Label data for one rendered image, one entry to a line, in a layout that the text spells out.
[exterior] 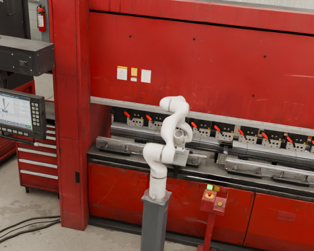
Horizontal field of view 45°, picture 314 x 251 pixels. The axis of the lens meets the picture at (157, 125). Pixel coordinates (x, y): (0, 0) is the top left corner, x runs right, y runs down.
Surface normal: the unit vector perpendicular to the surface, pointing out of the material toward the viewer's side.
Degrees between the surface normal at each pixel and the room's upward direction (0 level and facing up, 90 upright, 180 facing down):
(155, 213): 90
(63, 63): 90
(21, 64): 90
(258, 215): 90
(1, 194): 0
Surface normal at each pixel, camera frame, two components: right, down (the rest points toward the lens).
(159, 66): -0.21, 0.42
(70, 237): 0.07, -0.89
